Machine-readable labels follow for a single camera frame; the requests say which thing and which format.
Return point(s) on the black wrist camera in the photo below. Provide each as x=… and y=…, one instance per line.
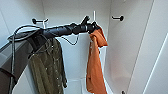
x=85, y=20

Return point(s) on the white wardrobe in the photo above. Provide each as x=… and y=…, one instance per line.
x=66, y=10

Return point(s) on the black clothes hook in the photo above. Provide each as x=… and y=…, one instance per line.
x=35, y=20
x=119, y=17

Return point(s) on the small dark door hinge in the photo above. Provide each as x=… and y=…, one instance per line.
x=123, y=92

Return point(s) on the white hanger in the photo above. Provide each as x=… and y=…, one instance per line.
x=43, y=22

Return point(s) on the white inner shelf unit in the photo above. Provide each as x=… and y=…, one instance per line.
x=76, y=86

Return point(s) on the black hanging garment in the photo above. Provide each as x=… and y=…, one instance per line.
x=48, y=70

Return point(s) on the orange hooded sweater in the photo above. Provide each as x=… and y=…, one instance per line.
x=95, y=66

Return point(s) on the white wardrobe door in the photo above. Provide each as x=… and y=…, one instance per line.
x=153, y=50

